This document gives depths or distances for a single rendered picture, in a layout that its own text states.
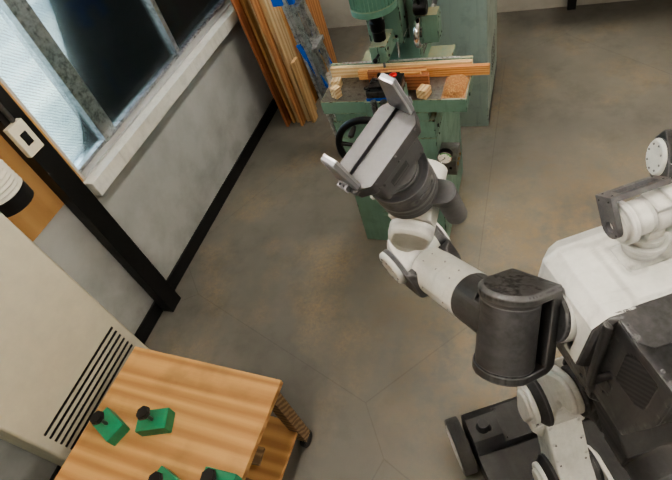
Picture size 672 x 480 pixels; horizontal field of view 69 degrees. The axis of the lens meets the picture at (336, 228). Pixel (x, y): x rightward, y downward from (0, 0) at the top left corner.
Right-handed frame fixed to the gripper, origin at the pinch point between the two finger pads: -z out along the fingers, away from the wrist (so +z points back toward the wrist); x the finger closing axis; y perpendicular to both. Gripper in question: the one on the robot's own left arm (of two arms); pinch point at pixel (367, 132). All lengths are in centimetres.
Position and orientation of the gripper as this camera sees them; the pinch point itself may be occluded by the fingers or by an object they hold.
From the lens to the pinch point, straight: 56.0
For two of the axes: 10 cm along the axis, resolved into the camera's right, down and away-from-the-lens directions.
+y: 7.1, 4.9, -5.0
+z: 4.0, 3.0, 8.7
